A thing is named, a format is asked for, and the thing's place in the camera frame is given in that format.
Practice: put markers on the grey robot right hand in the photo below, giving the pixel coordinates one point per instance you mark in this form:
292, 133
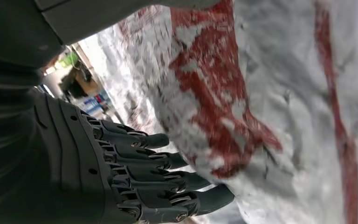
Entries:
80, 160

